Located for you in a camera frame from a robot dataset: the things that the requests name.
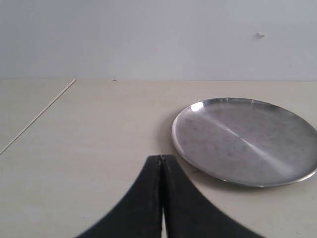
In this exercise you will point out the round stainless steel plate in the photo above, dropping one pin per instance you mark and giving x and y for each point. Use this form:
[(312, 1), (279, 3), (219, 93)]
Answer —
[(246, 142)]

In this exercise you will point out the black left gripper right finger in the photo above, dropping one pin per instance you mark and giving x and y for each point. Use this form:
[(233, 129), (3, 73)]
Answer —
[(189, 214)]

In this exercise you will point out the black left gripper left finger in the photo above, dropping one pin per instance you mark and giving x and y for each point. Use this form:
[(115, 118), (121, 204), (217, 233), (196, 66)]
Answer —
[(139, 212)]

